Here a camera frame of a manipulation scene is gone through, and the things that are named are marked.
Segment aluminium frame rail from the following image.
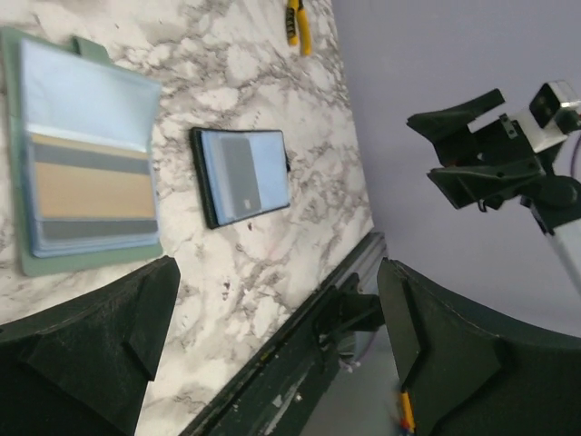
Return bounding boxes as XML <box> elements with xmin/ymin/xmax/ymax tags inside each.
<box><xmin>319</xmin><ymin>232</ymin><xmax>387</xmax><ymax>294</ymax></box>

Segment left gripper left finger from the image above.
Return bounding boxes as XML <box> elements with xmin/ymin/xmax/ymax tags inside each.
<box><xmin>1</xmin><ymin>256</ymin><xmax>181</xmax><ymax>435</ymax></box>

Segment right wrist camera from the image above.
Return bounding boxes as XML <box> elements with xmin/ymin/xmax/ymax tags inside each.
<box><xmin>509</xmin><ymin>80</ymin><xmax>580</xmax><ymax>154</ymax></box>

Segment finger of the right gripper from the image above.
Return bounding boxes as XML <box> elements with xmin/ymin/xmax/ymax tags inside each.
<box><xmin>428</xmin><ymin>158</ymin><xmax>545</xmax><ymax>210</ymax></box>
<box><xmin>407</xmin><ymin>88</ymin><xmax>505</xmax><ymax>148</ymax></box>

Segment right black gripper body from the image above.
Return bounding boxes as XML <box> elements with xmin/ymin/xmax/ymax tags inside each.
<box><xmin>434</xmin><ymin>114</ymin><xmax>561</xmax><ymax>212</ymax></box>

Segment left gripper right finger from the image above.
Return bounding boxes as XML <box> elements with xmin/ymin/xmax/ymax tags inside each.
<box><xmin>378</xmin><ymin>259</ymin><xmax>580</xmax><ymax>435</ymax></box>

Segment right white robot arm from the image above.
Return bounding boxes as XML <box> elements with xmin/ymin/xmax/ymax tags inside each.
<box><xmin>407</xmin><ymin>80</ymin><xmax>580</xmax><ymax>286</ymax></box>

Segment black leather card holder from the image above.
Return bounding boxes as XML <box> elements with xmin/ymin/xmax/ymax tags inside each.
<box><xmin>189</xmin><ymin>127</ymin><xmax>291</xmax><ymax>229</ymax></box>

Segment yellow handled pliers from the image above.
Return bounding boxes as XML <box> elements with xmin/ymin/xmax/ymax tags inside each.
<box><xmin>285</xmin><ymin>0</ymin><xmax>312</xmax><ymax>56</ymax></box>

